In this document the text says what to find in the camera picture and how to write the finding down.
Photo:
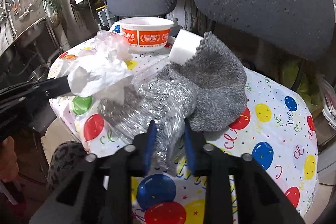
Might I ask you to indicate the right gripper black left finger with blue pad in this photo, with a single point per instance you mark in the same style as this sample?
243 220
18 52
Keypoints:
99 189

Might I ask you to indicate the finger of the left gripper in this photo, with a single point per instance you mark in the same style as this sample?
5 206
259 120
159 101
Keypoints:
52 87

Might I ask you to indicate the white tissue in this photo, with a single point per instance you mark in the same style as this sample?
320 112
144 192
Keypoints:
101 70

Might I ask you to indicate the grey knitted glove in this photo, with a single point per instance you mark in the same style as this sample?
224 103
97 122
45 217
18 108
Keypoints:
208 90

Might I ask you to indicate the steel kitchen sink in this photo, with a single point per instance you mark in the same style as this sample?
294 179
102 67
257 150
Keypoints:
22 25

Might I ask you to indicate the person's left hand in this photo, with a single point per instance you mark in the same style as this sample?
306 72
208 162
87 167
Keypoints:
8 161

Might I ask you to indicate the balloon print tablecloth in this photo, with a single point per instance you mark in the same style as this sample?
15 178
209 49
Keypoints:
276 128

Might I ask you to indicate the potted green plant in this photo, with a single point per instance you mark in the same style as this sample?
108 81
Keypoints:
53 11

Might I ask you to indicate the grey gas meter box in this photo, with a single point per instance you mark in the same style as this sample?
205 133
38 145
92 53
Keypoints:
107 19

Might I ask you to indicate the orange white paper bowl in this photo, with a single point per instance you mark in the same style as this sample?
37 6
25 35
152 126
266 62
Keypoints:
145 34

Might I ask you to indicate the clear plastic storage container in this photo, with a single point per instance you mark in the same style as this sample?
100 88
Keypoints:
328 99

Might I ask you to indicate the green cabbage in box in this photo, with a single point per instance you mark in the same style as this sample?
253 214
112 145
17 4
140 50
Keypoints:
308 87

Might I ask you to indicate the white foam block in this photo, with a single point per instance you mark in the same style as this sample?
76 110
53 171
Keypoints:
184 47

